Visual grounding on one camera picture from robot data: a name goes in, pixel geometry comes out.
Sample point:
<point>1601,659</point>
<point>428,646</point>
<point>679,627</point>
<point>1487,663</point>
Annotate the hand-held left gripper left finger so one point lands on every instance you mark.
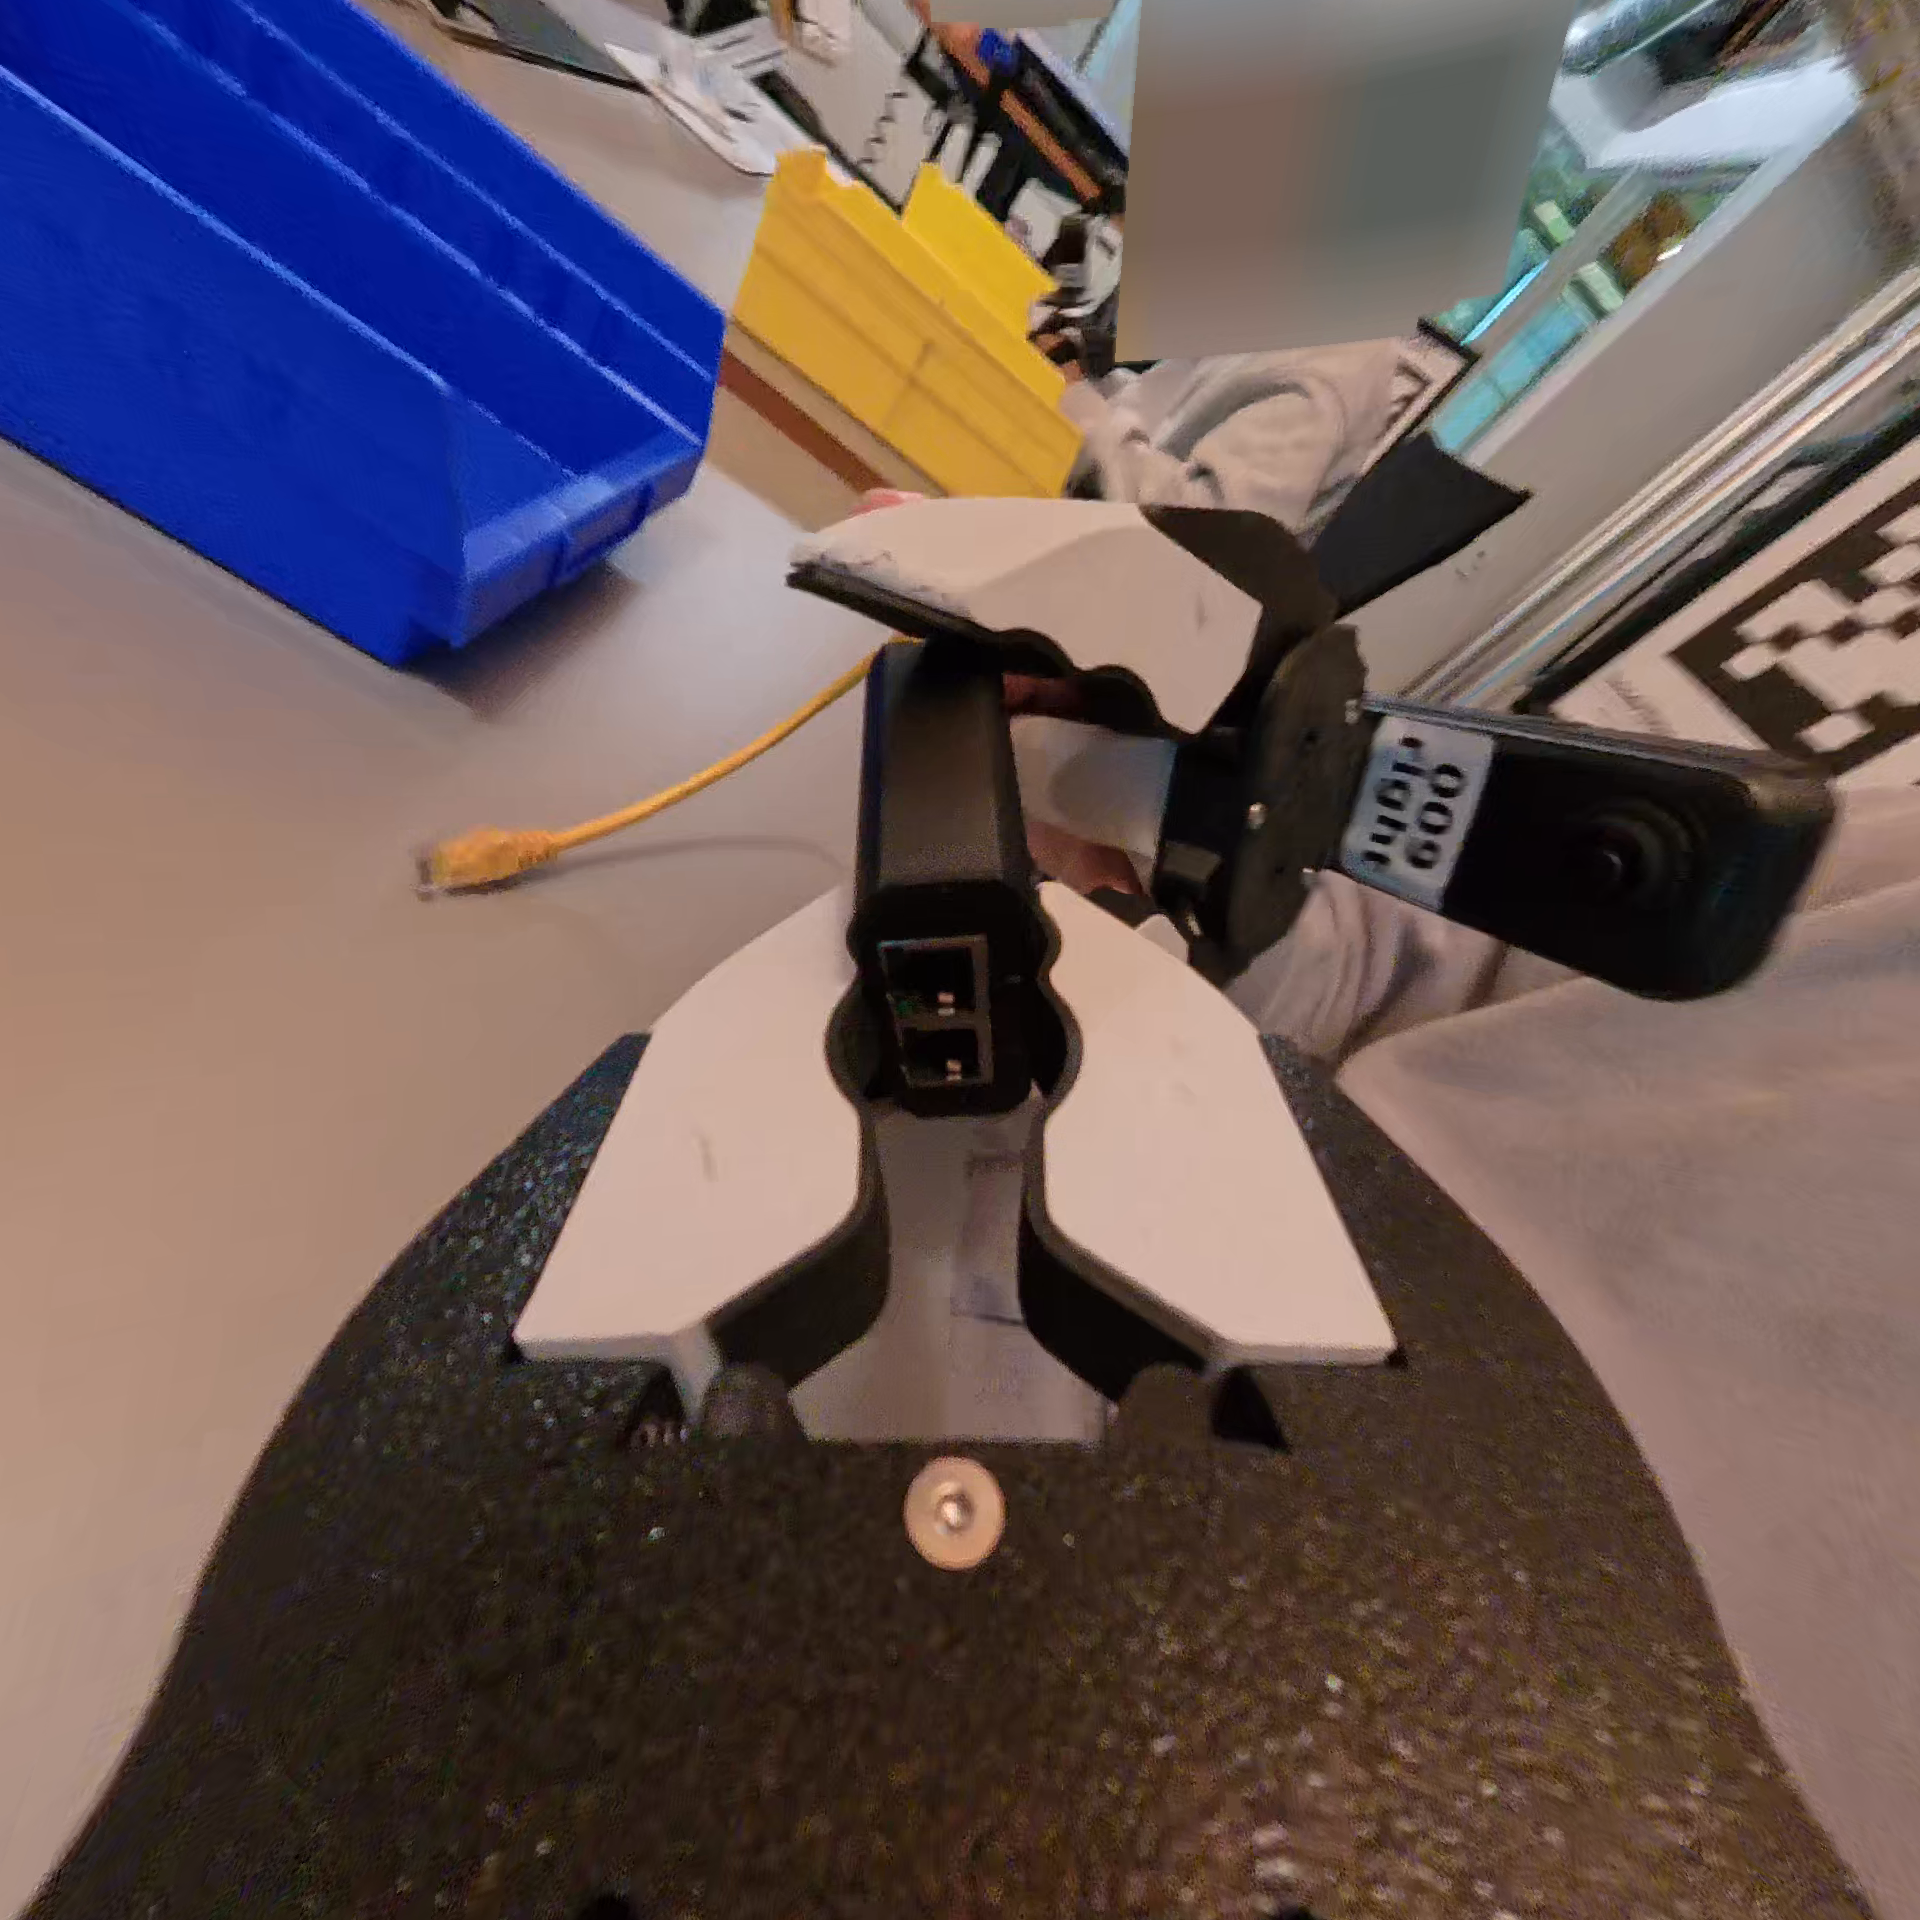
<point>706,1171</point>

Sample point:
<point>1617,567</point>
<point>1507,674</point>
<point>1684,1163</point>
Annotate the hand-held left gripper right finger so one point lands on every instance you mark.
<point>1201,1171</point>

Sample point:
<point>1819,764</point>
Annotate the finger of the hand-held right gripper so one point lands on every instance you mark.
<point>1051,578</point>

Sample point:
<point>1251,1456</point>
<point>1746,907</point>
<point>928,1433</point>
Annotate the black network power adapter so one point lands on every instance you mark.
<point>937,811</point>

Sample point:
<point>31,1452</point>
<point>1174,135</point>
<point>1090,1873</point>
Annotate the person's right hand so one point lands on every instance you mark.
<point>1088,868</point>

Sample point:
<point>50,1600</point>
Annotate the black and white marker board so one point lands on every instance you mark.
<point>1800,646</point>

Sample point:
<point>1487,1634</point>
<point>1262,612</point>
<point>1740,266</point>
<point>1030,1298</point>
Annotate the yellow plastic bin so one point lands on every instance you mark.
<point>883,328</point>

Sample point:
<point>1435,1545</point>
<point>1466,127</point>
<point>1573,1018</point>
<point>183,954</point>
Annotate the white printed papers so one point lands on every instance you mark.
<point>720,91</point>

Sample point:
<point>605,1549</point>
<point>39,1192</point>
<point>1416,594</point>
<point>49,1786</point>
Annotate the blue plastic bin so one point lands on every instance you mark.
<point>299,328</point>

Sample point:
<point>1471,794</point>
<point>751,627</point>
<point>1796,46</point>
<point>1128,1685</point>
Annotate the aluminium rail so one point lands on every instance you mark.
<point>1695,480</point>

